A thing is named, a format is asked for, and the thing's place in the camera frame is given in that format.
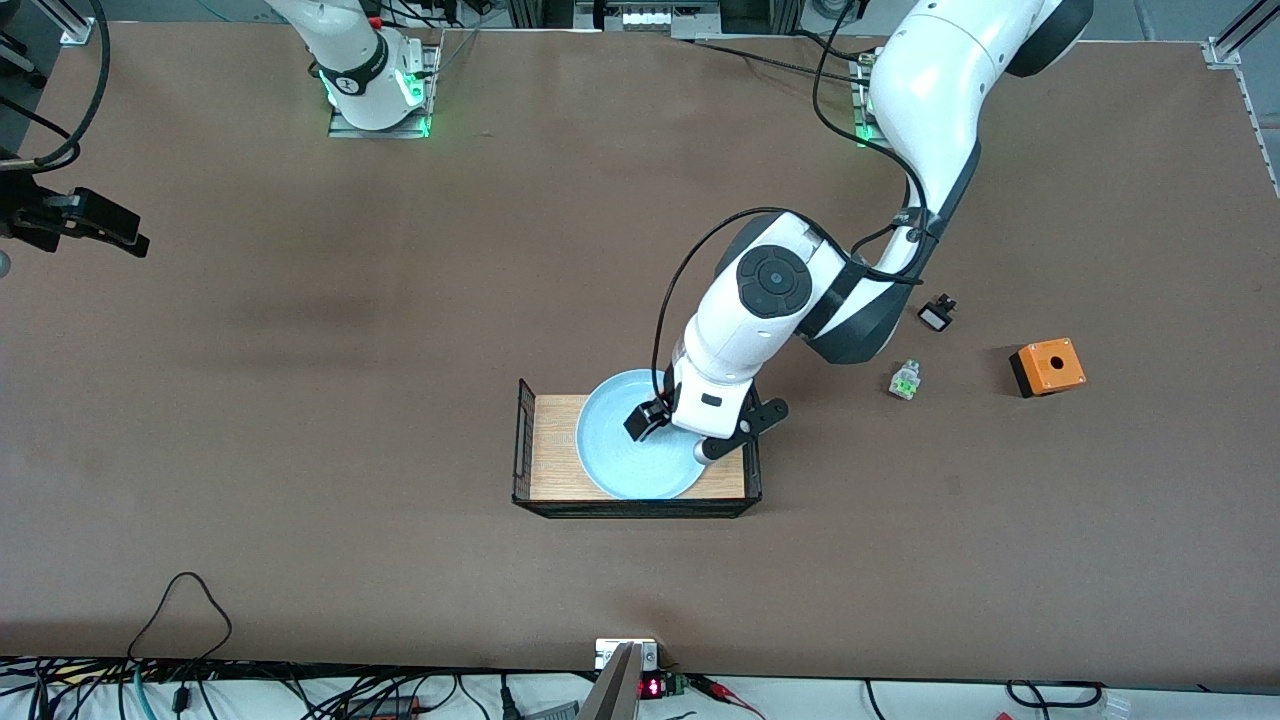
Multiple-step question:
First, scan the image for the short black table cable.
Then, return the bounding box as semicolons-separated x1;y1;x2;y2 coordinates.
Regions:
798;28;873;63

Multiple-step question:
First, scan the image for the orange button enclosure box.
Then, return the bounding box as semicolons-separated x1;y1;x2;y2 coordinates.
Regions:
1008;338;1088;399

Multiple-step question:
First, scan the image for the perforated metal edge rail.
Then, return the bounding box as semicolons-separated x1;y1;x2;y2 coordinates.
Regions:
1232;68;1280;196

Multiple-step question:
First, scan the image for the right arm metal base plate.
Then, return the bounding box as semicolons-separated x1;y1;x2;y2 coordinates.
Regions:
328;40;441;139

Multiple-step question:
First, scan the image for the black device with white lights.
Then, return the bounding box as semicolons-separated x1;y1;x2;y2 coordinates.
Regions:
573;0;723;39

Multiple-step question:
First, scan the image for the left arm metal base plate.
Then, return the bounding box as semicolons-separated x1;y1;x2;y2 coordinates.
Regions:
850;48;877;149

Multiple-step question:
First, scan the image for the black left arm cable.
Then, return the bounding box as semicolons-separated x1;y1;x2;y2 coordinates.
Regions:
652;0;941;401

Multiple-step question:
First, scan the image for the light blue round plate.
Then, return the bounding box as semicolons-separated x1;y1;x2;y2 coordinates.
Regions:
575;369;714;501

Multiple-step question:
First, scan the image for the thick black coiled cable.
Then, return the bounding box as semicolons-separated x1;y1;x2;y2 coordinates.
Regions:
1005;680;1106;711

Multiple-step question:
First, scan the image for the black power adapter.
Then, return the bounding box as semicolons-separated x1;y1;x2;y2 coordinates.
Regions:
345;695;421;720

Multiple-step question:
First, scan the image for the wooden tray with wire sides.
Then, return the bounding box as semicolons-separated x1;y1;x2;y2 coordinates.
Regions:
511;377;763;519

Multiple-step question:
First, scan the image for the long black table cable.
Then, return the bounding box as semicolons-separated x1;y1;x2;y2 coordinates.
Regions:
688;40;873;86

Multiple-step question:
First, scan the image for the grey metal camera mount bar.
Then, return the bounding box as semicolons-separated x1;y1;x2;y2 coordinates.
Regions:
578;638;661;720

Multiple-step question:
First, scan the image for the thin black looped cable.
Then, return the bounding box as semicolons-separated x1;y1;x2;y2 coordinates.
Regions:
127;571;233;663

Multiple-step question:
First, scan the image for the red black probe lead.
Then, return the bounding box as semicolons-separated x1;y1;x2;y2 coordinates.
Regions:
688;674;766;720

